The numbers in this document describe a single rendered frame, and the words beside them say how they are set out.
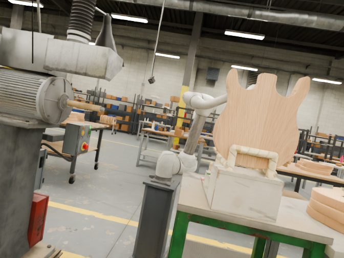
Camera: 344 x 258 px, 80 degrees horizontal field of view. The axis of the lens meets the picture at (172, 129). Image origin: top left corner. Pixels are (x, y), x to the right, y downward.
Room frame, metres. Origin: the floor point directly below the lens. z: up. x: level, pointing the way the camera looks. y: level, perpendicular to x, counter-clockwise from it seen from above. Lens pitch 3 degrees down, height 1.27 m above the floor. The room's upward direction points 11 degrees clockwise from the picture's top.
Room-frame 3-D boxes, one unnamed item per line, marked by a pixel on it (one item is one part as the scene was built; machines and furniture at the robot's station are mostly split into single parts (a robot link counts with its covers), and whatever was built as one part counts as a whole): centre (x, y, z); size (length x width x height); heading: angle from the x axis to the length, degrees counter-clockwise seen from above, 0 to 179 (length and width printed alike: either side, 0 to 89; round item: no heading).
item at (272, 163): (0.84, -0.44, 1.15); 0.03 x 0.03 x 0.09
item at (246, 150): (0.84, -0.35, 1.20); 0.20 x 0.03 x 0.03; 88
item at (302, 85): (0.86, -0.48, 1.49); 0.07 x 0.04 x 0.10; 88
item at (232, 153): (0.84, -0.27, 1.15); 0.03 x 0.03 x 0.09
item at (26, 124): (1.12, 0.86, 1.11); 0.36 x 0.24 x 0.04; 85
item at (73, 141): (1.35, 0.69, 0.99); 0.24 x 0.21 x 0.26; 85
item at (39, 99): (1.12, 0.79, 1.25); 0.41 x 0.27 x 0.26; 85
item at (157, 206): (1.79, 0.00, 0.35); 0.28 x 0.28 x 0.70; 77
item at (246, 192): (0.89, -0.35, 1.02); 0.27 x 0.15 x 0.17; 89
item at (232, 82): (0.87, -0.23, 1.48); 0.07 x 0.04 x 0.09; 88
